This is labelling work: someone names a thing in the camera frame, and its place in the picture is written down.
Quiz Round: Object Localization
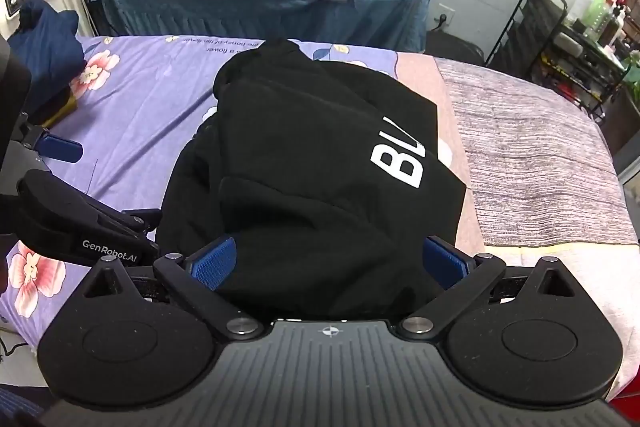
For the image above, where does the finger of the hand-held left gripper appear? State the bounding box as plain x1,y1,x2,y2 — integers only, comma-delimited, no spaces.
75,193,164,236
21,112,84,164

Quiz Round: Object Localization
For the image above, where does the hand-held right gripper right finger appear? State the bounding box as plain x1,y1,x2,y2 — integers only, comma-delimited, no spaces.
397,234,578,340

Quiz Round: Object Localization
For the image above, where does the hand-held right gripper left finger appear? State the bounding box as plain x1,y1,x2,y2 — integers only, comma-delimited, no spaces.
82,236,261,339

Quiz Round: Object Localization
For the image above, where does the black sweatshirt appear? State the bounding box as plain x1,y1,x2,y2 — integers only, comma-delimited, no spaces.
155,38,476,323

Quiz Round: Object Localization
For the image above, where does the purple floral bed sheet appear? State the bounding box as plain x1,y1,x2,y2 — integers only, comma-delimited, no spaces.
0,34,401,348

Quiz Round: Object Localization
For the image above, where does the navy blue garment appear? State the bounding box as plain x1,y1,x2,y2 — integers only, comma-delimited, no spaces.
7,0,87,100

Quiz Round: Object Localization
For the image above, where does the pink grey striped blanket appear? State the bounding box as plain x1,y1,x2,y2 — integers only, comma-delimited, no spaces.
395,52,640,408

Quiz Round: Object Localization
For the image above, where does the black round stool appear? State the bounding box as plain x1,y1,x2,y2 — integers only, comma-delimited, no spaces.
425,32,486,64

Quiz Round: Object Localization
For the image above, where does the group of toiletry bottles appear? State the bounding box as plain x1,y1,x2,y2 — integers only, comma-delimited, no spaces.
557,0,640,52

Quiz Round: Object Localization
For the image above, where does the black wire rack cart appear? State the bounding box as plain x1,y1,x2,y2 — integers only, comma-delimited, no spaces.
485,0,633,122

